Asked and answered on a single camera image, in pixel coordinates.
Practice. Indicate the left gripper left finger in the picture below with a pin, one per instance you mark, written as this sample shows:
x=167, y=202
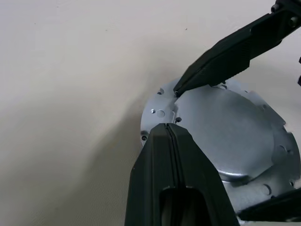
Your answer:
x=145, y=179

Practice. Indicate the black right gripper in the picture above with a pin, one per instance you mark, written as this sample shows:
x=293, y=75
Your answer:
x=290, y=4

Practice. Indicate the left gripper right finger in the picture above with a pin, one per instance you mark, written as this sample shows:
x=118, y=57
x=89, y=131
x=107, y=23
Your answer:
x=200, y=169

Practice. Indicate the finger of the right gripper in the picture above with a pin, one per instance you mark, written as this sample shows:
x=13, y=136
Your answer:
x=230, y=58
x=277, y=208

